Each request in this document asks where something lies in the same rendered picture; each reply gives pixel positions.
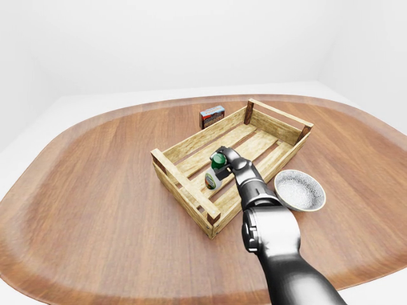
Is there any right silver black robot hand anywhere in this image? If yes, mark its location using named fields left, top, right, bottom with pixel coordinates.
left=212, top=146, right=253, bottom=181

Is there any green-capped salad dressing bottle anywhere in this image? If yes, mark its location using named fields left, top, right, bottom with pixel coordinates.
left=204, top=152, right=227, bottom=191

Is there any wooden slat tray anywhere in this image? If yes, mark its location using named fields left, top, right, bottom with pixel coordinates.
left=150, top=98, right=315, bottom=240

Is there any small printed food box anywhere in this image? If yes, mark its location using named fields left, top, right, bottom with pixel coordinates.
left=199, top=105, right=227, bottom=130

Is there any patterned white bowl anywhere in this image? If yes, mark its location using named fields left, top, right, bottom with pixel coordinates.
left=273, top=169, right=327, bottom=213

